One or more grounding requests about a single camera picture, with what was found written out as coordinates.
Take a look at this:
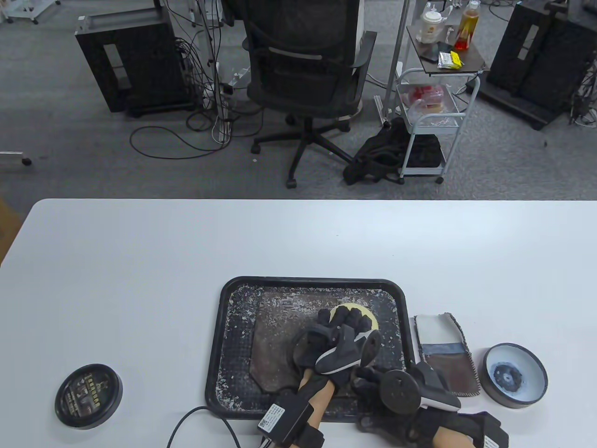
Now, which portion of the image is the person's right hand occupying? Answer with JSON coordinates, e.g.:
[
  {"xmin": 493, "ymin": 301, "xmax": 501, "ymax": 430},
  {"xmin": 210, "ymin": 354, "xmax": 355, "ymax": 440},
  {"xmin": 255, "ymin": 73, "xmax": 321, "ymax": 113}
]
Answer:
[{"xmin": 351, "ymin": 365, "xmax": 496, "ymax": 448}]

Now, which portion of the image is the person's left hand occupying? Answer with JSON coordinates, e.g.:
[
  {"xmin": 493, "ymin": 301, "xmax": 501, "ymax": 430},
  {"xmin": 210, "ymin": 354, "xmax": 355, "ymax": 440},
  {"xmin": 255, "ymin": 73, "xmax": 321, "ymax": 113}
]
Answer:
[{"xmin": 293, "ymin": 306, "xmax": 382, "ymax": 389}]

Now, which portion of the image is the yellow round sponge pad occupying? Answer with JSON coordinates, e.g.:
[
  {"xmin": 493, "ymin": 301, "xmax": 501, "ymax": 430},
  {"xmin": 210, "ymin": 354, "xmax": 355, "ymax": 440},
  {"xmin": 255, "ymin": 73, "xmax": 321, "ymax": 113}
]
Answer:
[{"xmin": 329, "ymin": 302, "xmax": 380, "ymax": 333}]

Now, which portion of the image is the brown leather bag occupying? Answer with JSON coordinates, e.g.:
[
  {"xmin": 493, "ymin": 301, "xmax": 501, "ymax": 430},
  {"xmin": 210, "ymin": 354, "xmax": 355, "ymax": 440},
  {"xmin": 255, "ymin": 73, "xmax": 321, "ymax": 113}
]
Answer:
[{"xmin": 250, "ymin": 292, "xmax": 379, "ymax": 397}]

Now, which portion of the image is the white wiping cloth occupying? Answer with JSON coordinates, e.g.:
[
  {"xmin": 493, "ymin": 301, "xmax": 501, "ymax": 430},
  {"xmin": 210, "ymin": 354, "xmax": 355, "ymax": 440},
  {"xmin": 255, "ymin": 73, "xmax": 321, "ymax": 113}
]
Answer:
[{"xmin": 413, "ymin": 313, "xmax": 481, "ymax": 398}]

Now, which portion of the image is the black leather care cream tin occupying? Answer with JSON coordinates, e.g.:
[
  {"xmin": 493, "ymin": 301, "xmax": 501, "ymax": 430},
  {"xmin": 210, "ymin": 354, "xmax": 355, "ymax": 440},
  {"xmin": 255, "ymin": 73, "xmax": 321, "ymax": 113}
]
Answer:
[{"xmin": 480, "ymin": 343, "xmax": 548, "ymax": 410}]

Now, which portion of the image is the black printed tin lid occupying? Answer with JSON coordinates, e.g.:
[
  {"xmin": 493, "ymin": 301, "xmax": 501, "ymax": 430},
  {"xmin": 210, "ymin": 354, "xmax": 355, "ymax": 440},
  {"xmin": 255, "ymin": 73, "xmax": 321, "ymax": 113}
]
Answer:
[{"xmin": 55, "ymin": 364, "xmax": 124, "ymax": 430}]

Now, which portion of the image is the person's left forearm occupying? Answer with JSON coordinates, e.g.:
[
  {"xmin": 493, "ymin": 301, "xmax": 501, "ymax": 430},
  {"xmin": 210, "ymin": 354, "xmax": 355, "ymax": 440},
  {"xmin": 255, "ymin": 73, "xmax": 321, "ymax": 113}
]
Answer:
[{"xmin": 298, "ymin": 371, "xmax": 337, "ymax": 427}]

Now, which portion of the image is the person's right forearm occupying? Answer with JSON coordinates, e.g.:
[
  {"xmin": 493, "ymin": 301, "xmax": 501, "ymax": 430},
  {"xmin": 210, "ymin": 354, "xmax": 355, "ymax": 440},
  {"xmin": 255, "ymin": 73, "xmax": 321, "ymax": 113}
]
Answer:
[{"xmin": 431, "ymin": 430, "xmax": 467, "ymax": 448}]

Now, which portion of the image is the black fabric bag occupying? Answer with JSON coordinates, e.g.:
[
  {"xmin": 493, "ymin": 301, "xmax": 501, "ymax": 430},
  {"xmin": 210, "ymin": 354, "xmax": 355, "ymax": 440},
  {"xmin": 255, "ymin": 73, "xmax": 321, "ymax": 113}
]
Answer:
[{"xmin": 406, "ymin": 134, "xmax": 444, "ymax": 168}]

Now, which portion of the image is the black hanging bag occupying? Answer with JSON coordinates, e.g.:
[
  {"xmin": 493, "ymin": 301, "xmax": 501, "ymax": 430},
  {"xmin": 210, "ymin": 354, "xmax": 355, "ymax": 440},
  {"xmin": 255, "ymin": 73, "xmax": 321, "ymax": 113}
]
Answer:
[{"xmin": 221, "ymin": 0, "xmax": 245, "ymax": 26}]

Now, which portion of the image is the black and white controller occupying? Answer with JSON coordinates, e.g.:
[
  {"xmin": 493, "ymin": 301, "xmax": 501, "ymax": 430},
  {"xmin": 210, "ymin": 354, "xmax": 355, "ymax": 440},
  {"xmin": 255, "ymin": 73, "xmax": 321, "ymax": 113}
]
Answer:
[
  {"xmin": 293, "ymin": 324, "xmax": 382, "ymax": 375},
  {"xmin": 378, "ymin": 362, "xmax": 462, "ymax": 414}
]

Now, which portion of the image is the black battery box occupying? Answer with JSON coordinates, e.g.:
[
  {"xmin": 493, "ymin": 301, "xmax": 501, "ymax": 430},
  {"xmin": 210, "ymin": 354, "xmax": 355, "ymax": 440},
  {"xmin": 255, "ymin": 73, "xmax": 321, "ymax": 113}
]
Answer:
[{"xmin": 469, "ymin": 412, "xmax": 510, "ymax": 448}]

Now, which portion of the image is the black plastic tray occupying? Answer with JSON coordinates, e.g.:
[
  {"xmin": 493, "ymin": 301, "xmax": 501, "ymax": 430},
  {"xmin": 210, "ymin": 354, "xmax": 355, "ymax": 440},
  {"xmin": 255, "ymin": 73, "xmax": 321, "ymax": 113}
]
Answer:
[{"xmin": 205, "ymin": 276, "xmax": 416, "ymax": 423}]

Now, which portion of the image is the black backpack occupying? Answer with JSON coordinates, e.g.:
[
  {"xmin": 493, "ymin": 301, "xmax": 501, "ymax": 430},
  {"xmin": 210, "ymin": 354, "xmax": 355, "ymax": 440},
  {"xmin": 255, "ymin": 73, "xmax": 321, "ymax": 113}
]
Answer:
[{"xmin": 343, "ymin": 117, "xmax": 411, "ymax": 186}]

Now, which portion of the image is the red snack package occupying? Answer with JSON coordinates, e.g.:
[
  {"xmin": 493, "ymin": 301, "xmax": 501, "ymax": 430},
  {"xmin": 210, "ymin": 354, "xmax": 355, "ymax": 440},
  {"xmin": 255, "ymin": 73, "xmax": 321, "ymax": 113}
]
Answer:
[{"xmin": 402, "ymin": 84, "xmax": 446, "ymax": 112}]

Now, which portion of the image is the black office chair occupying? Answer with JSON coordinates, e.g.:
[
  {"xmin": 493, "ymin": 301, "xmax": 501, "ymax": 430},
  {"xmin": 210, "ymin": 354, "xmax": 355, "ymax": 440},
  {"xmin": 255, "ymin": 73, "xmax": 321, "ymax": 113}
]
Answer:
[{"xmin": 241, "ymin": 0, "xmax": 378, "ymax": 189}]

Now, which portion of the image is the white power strip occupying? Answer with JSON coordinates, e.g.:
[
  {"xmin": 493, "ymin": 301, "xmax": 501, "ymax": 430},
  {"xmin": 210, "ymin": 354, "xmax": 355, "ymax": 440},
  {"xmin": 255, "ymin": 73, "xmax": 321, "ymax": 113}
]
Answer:
[{"xmin": 223, "ymin": 65, "xmax": 252, "ymax": 90}]

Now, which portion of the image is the silver metal pole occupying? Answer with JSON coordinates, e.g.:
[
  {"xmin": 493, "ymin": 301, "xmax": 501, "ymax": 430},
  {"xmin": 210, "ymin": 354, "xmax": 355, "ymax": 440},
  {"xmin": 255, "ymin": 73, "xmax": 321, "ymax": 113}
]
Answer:
[{"xmin": 382, "ymin": 0, "xmax": 411, "ymax": 126}]

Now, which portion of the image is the white rolling cart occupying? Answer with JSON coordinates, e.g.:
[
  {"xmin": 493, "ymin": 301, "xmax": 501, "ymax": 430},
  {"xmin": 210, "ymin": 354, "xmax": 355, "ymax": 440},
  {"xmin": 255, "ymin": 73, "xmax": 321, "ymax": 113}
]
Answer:
[{"xmin": 396, "ymin": 21, "xmax": 490, "ymax": 185}]

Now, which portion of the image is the white lidded cup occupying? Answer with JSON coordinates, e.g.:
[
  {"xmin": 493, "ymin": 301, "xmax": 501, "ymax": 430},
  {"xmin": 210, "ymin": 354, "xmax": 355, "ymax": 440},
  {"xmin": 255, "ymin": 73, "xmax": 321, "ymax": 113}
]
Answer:
[{"xmin": 418, "ymin": 10, "xmax": 444, "ymax": 43}]

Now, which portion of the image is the orange drink bottle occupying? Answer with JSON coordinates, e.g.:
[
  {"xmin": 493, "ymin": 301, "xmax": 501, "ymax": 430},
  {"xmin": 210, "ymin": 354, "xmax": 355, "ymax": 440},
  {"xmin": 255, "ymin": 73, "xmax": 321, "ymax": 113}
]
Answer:
[{"xmin": 455, "ymin": 0, "xmax": 482, "ymax": 51}]

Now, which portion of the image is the black equipment cabinet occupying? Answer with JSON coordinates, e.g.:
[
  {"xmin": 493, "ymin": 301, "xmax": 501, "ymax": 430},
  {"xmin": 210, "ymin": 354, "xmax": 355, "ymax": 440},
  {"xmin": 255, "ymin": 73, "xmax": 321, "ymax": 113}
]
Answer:
[{"xmin": 478, "ymin": 0, "xmax": 597, "ymax": 131}]

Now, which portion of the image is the black computer tower cabinet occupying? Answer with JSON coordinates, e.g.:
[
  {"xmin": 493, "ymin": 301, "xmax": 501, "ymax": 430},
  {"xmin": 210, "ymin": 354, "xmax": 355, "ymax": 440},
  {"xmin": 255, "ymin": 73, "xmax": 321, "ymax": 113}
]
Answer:
[{"xmin": 75, "ymin": 12, "xmax": 196, "ymax": 117}]

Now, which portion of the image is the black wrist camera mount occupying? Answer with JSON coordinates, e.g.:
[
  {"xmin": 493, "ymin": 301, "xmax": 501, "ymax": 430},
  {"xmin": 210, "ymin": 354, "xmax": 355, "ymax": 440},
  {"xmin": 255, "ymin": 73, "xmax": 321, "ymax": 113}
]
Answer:
[{"xmin": 258, "ymin": 392, "xmax": 326, "ymax": 448}]

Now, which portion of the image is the black battery box cable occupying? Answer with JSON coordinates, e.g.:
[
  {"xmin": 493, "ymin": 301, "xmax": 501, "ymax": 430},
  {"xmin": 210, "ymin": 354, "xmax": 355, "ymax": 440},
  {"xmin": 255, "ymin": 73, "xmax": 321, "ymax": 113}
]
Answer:
[{"xmin": 167, "ymin": 406, "xmax": 241, "ymax": 448}]

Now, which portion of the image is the black looped floor cable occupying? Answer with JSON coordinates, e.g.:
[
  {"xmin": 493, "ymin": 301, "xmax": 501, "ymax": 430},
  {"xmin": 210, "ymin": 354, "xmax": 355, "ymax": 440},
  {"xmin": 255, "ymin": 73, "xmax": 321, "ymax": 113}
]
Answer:
[{"xmin": 129, "ymin": 112, "xmax": 234, "ymax": 160}]

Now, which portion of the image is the white metal post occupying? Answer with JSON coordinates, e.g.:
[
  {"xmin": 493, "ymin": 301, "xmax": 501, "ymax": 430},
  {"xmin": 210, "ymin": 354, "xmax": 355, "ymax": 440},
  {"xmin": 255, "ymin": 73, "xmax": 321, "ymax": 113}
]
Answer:
[{"xmin": 189, "ymin": 0, "xmax": 222, "ymax": 110}]

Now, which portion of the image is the tangle of hanging cables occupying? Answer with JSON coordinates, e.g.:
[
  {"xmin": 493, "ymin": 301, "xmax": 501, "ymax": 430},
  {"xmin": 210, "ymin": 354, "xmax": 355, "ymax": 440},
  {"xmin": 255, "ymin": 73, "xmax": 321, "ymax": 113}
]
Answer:
[{"xmin": 163, "ymin": 0, "xmax": 262, "ymax": 145}]

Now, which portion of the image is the cluster of grey cables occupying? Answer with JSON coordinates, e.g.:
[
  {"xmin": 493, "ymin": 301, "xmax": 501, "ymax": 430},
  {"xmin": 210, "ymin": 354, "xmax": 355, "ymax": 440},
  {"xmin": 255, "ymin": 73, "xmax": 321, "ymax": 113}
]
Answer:
[{"xmin": 568, "ymin": 58, "xmax": 597, "ymax": 129}]

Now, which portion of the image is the white wheeled frame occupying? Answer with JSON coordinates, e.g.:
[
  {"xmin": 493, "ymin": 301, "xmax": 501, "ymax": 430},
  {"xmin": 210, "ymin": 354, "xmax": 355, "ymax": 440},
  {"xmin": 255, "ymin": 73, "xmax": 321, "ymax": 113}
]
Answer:
[{"xmin": 0, "ymin": 0, "xmax": 61, "ymax": 25}]

